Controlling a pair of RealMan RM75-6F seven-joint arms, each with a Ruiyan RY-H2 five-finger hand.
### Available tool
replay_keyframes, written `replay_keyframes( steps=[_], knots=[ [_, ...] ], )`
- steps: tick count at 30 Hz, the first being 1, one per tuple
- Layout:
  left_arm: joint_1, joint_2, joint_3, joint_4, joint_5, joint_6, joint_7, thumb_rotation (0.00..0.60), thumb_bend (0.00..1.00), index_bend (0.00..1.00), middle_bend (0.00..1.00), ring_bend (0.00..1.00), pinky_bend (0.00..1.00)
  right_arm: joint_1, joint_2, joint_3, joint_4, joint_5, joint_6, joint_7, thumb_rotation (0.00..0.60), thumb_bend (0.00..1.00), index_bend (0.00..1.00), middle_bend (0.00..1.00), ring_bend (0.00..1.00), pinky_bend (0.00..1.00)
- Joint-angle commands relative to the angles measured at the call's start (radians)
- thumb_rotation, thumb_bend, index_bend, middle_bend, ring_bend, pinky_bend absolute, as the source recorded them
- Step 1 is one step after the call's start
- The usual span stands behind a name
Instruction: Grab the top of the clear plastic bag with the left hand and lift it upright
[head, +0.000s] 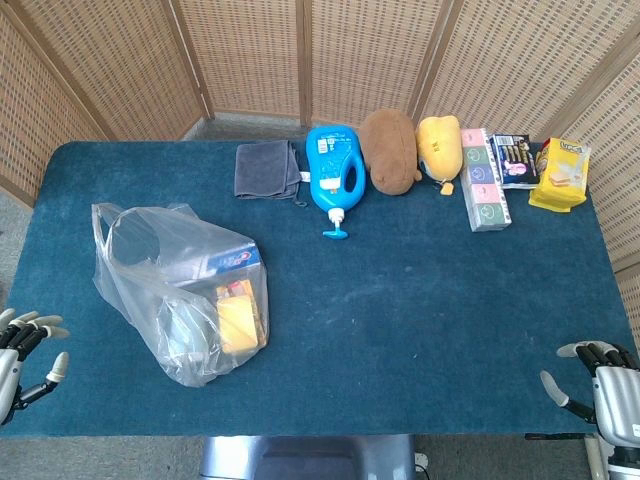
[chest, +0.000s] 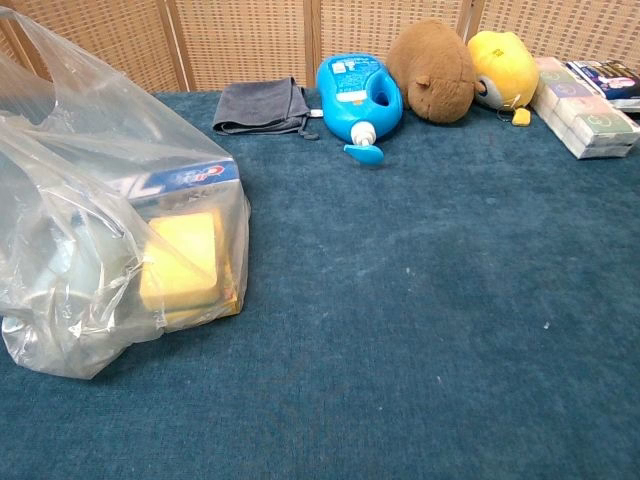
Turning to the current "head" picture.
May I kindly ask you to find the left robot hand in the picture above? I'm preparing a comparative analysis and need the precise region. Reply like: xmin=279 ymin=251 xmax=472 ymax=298
xmin=0 ymin=308 xmax=71 ymax=426

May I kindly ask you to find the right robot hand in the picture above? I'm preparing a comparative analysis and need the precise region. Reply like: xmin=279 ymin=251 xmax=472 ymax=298
xmin=539 ymin=340 xmax=640 ymax=446

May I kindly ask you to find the clear plastic bag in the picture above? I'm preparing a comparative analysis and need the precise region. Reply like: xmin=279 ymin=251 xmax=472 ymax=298
xmin=91 ymin=202 xmax=271 ymax=389

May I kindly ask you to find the yellow biscuit package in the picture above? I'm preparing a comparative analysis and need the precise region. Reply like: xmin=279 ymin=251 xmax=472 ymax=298
xmin=528 ymin=137 xmax=592 ymax=214

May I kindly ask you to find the yellow sponge pack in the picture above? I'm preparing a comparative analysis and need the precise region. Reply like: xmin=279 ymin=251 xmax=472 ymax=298
xmin=215 ymin=279 xmax=269 ymax=356

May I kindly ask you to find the blue carpet table cover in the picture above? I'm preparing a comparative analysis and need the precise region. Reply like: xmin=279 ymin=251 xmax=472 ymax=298
xmin=0 ymin=140 xmax=639 ymax=439

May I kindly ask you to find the pastel tissue multipack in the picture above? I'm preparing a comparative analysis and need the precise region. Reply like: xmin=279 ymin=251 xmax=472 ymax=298
xmin=459 ymin=128 xmax=513 ymax=233

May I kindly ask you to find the blue toothpaste box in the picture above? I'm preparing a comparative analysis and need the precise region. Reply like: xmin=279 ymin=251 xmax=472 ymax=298
xmin=169 ymin=243 xmax=261 ymax=289

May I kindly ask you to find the dark blue product packet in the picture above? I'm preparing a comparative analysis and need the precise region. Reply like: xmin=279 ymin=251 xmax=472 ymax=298
xmin=488 ymin=133 xmax=540 ymax=190

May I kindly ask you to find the yellow plush toy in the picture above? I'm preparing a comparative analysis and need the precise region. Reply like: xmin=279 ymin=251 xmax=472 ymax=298
xmin=416 ymin=115 xmax=464 ymax=196

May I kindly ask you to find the grey robot torso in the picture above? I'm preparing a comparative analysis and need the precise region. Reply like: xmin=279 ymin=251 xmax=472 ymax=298
xmin=199 ymin=434 xmax=417 ymax=480

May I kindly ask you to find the grey folded towel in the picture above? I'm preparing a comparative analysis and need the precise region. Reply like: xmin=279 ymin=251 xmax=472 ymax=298
xmin=234 ymin=139 xmax=309 ymax=207

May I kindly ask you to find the brown plush capybara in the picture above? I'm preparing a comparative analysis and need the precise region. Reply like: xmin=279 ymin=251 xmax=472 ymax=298
xmin=358 ymin=108 xmax=424 ymax=196

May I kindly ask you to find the blue pump detergent bottle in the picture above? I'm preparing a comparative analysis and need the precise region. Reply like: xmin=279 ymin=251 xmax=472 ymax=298
xmin=305 ymin=124 xmax=370 ymax=241

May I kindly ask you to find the wicker folding screen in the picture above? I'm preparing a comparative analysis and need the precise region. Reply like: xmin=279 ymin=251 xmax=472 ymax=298
xmin=0 ymin=0 xmax=640 ymax=321

